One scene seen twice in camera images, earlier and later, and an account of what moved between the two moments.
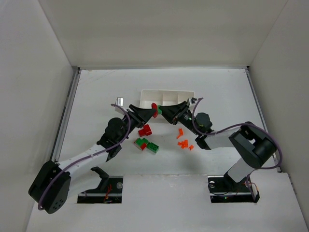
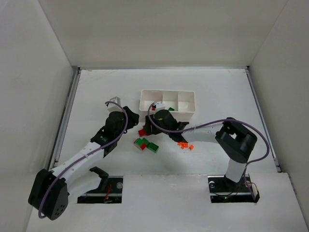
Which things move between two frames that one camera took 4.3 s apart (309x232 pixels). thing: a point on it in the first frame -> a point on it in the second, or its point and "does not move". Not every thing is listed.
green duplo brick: (139, 141) does not move
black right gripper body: (179, 113) -> (149, 125)
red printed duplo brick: (144, 145) does not move
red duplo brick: (142, 133) does not move
